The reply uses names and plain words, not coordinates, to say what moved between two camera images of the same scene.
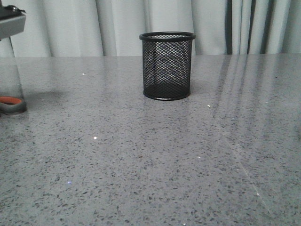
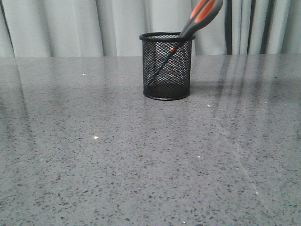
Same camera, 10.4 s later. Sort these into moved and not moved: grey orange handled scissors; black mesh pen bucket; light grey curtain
Moved: grey orange handled scissors
Not moved: light grey curtain; black mesh pen bucket
